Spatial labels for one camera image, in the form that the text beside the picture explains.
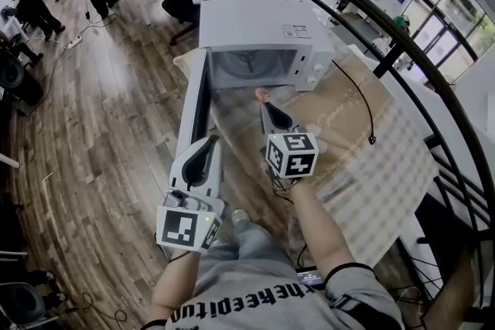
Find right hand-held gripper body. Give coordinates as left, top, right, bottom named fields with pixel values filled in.
left=265, top=125, right=320, bottom=180

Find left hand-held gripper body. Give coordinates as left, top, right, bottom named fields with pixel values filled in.
left=155, top=187, right=226, bottom=253

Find white microwave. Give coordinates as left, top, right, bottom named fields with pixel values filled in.
left=176, top=0, right=336, bottom=171

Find person's left forearm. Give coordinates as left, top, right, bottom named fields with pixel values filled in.
left=148, top=249, right=203, bottom=321

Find person's right forearm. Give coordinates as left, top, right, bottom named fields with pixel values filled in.
left=288, top=177, right=364, bottom=278

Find person's white shoe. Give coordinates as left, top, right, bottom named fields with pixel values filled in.
left=231, top=208, right=251, bottom=226

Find round glass turntable plate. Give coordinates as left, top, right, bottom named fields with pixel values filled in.
left=218, top=49, right=283, bottom=80

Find beige checked tablecloth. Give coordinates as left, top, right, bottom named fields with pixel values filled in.
left=172, top=17, right=440, bottom=268

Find person's blue jeans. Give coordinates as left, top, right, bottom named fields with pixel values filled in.
left=204, top=218, right=299, bottom=272

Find person's grey printed t-shirt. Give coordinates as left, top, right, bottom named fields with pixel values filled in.
left=141, top=262, right=405, bottom=330

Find small screen device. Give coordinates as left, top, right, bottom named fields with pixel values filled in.
left=295, top=268, right=326, bottom=291

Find black curved railing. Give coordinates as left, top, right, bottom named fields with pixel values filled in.
left=231, top=0, right=495, bottom=330

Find dark round chair seat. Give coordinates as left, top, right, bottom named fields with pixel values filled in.
left=0, top=281, right=47, bottom=326

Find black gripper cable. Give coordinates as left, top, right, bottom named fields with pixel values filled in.
left=268, top=165, right=310, bottom=270

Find black power cable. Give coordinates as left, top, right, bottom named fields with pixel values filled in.
left=331, top=60, right=378, bottom=146

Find large glass window wall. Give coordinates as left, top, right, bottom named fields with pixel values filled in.
left=409, top=0, right=495, bottom=84

